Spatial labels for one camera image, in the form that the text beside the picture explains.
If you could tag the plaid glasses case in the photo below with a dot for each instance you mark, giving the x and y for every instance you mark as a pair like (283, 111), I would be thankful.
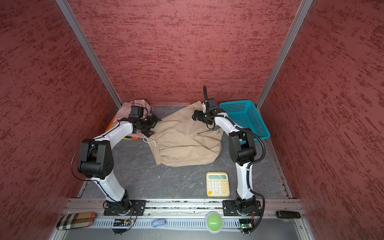
(76, 221)

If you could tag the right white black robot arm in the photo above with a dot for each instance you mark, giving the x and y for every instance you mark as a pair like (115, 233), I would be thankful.
(242, 151)

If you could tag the small blue grey eraser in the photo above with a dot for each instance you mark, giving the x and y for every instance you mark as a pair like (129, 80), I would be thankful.
(159, 222)

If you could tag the aluminium corner post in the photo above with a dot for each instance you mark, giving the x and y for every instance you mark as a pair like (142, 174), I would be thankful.
(290, 37)
(79, 33)

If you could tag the left small circuit board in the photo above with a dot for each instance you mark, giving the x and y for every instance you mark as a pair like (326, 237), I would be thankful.
(120, 226)

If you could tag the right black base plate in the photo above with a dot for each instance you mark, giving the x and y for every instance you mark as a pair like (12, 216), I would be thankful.
(230, 209)

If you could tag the right small circuit board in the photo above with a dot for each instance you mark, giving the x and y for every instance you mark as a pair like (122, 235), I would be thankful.
(245, 226)

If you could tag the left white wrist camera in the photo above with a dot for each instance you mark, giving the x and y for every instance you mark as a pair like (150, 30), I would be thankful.
(137, 112)

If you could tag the black remote device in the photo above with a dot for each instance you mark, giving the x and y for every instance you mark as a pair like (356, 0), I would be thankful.
(288, 215)

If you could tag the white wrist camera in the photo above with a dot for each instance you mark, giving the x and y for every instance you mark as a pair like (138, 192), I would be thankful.
(211, 105)
(137, 112)

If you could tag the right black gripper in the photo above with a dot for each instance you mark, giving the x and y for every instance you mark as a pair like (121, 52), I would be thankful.
(200, 118)

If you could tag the green round push button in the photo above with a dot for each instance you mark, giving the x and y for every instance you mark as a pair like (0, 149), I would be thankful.
(214, 222)

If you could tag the small circuit board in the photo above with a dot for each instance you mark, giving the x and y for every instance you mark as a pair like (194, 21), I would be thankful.
(245, 226)
(120, 226)

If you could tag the cream yellow calculator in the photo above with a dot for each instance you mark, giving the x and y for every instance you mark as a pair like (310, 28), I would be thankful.
(217, 184)

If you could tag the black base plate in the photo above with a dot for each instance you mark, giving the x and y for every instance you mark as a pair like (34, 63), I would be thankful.
(136, 207)
(230, 209)

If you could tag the right aluminium corner post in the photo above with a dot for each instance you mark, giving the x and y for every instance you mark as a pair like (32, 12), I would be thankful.
(290, 37)

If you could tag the teal plastic basket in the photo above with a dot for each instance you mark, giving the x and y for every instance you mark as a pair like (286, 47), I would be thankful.
(245, 114)

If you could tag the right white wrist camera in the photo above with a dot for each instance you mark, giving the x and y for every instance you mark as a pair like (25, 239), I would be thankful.
(211, 105)

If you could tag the beige shorts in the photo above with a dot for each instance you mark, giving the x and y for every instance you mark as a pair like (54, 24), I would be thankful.
(180, 141)

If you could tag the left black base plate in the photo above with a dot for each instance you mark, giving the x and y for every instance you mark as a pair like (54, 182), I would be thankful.
(136, 207)

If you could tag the left aluminium corner post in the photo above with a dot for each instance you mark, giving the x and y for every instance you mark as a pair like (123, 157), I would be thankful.
(79, 33)

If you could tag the aluminium front rail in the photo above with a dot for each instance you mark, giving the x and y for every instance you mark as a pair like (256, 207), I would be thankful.
(186, 221)

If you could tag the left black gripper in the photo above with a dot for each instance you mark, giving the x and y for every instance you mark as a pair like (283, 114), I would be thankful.
(153, 123)

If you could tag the rainbow striped shorts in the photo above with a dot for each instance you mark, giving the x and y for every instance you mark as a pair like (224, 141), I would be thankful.
(124, 112)

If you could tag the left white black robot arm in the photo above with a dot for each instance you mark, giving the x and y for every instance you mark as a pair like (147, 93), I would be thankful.
(96, 161)

